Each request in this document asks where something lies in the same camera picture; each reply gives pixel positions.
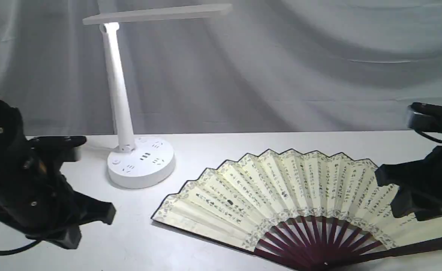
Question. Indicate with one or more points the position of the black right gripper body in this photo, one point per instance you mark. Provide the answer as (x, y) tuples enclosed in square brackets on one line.
[(425, 204)]

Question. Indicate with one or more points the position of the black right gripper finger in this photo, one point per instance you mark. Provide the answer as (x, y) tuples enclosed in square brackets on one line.
[(415, 174)]

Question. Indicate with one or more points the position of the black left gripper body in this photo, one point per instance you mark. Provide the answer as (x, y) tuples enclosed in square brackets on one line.
[(35, 197)]

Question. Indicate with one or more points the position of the cream paper folding fan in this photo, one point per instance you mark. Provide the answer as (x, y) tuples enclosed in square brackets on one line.
[(305, 211)]

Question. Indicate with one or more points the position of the white desk lamp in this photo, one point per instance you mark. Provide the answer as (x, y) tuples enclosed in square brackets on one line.
[(139, 162)]

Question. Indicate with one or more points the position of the grey fabric backdrop curtain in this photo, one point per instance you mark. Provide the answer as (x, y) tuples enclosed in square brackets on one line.
[(266, 66)]

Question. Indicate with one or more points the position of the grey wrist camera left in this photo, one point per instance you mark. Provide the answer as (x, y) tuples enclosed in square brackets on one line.
[(58, 149)]

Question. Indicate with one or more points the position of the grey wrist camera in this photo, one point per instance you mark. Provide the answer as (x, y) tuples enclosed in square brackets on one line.
[(58, 149), (425, 120)]

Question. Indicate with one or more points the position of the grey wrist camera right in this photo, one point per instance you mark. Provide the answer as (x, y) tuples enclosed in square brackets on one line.
[(425, 120)]

